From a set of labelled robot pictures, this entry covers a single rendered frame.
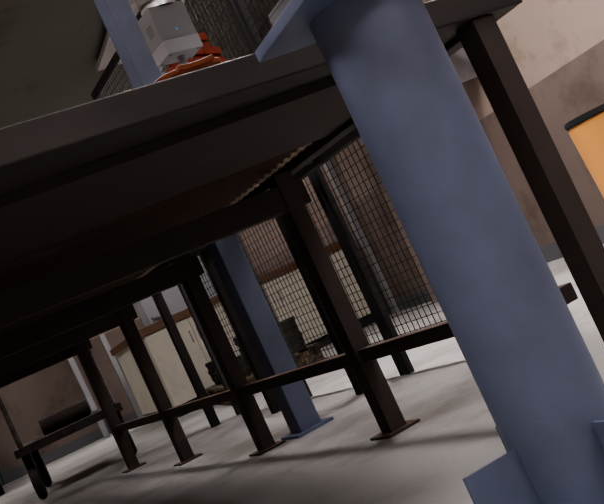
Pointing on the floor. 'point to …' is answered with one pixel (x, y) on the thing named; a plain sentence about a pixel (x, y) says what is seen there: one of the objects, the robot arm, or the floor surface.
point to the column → (475, 255)
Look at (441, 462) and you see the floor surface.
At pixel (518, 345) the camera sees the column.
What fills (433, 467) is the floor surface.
